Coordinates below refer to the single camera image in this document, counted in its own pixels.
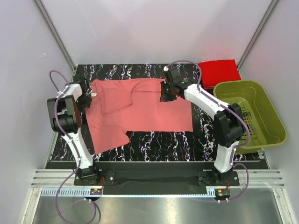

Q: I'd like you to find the pink t shirt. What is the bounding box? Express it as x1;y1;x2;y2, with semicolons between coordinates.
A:
85;78;193;154

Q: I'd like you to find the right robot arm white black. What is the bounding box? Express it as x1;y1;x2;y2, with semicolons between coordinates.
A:
160;66;249;185

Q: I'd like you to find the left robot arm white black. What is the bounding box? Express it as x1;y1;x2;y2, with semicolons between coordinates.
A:
47;79;101;185

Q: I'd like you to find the folded red t shirt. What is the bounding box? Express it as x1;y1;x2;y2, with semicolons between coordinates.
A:
199;59;241;89

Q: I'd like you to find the black marble pattern mat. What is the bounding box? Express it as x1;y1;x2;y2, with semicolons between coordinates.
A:
50;63;264;162

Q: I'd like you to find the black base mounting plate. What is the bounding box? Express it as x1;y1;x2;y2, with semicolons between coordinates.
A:
74;161;240;187

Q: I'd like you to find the olive green plastic basket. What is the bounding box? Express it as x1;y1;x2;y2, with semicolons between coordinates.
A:
213;80;288;154

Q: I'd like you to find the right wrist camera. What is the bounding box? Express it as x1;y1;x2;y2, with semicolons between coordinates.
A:
163;66;183;85

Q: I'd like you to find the left aluminium frame post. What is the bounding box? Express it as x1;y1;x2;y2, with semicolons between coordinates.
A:
33;0;77;71

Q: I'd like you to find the aluminium frame post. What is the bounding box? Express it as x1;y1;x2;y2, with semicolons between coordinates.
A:
237;0;280;70
33;0;77;71

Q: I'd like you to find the aluminium rail profile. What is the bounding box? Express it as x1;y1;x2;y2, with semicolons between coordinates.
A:
31;169;285;189

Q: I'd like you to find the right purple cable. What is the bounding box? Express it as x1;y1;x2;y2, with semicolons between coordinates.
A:
163;60;252;203

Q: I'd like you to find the white slotted cable duct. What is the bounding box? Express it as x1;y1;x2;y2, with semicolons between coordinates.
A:
41;188;216;198

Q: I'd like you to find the right aluminium frame post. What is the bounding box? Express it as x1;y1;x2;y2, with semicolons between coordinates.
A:
237;0;280;70

